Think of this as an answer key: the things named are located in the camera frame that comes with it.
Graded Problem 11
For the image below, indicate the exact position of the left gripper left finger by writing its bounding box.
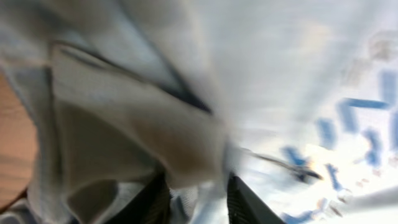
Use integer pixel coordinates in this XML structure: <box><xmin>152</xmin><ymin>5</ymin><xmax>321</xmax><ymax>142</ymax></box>
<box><xmin>106</xmin><ymin>174</ymin><xmax>170</xmax><ymax>224</ymax></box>

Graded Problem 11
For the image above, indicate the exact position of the light blue printed t-shirt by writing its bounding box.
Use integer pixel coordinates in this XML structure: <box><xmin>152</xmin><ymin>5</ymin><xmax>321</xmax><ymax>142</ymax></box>
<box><xmin>1</xmin><ymin>0</ymin><xmax>397</xmax><ymax>223</ymax></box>

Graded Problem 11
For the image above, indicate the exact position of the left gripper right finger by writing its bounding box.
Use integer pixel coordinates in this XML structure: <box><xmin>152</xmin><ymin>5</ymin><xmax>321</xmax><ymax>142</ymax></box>
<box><xmin>227</xmin><ymin>173</ymin><xmax>284</xmax><ymax>224</ymax></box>

